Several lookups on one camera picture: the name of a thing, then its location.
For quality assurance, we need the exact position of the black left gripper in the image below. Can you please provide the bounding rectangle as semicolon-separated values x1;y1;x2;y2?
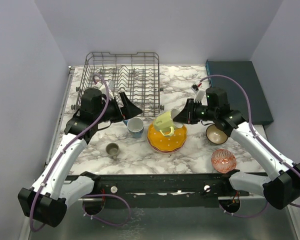
95;92;143;124

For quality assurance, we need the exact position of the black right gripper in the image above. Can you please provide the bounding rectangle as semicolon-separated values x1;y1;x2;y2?
173;98;218;125

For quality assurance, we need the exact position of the pale yellow mug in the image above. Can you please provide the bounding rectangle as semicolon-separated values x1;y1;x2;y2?
153;108;183;137

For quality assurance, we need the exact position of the blue floral mug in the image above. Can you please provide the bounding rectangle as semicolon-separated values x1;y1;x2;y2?
123;117;144;139

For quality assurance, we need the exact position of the brown patterned bowl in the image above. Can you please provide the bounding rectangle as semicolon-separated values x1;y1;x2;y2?
205;124;228;145

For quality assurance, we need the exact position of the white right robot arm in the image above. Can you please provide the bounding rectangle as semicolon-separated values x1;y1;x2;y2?
173;87;300;210

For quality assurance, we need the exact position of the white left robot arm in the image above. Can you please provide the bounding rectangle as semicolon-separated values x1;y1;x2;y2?
17;88;143;232

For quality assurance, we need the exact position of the orange polka dot plate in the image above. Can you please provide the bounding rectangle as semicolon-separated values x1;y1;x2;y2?
147;123;187;154

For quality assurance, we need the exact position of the pink plate under stack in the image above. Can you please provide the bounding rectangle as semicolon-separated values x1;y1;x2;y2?
148;140;185;154

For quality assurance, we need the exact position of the small grey cup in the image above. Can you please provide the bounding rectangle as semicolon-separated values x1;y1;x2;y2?
105;142;120;160

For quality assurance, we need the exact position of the red patterned glass bowl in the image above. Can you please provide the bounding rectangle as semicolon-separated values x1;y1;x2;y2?
211;149;237;174

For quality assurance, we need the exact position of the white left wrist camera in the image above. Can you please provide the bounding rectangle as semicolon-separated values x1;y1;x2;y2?
94;80;115;99

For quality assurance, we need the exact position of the grey wire dish rack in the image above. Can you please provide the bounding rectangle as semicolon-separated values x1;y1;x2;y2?
71;51;165;117

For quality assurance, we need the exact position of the blue network switch box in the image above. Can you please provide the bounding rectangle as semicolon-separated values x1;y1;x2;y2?
205;60;274;126

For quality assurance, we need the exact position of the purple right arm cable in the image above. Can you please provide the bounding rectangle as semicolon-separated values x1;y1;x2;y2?
199;74;300;218

